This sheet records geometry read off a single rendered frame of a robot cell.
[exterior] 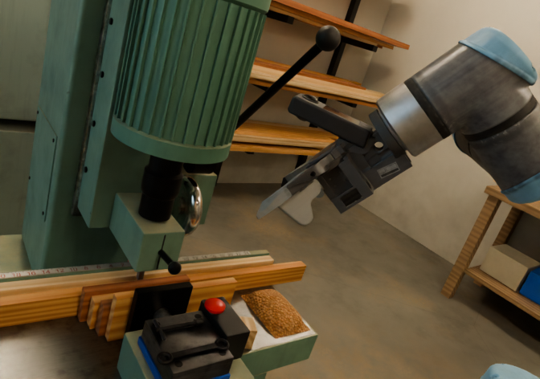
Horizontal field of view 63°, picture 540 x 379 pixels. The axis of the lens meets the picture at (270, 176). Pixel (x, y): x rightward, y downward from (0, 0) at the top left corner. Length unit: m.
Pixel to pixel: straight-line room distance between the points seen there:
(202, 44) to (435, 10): 3.92
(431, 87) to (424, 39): 3.83
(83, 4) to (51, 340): 0.51
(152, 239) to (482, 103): 0.48
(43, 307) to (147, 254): 0.17
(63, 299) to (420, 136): 0.56
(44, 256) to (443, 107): 0.74
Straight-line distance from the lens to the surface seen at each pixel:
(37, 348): 0.73
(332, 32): 0.63
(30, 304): 0.75
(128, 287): 0.76
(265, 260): 0.94
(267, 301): 0.87
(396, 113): 0.56
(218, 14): 0.57
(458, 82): 0.56
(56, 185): 0.87
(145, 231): 0.68
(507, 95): 0.58
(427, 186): 4.18
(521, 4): 4.10
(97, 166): 0.77
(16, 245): 1.13
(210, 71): 0.58
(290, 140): 3.53
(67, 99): 0.81
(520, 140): 0.59
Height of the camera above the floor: 1.40
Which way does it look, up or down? 18 degrees down
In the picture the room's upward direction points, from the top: 18 degrees clockwise
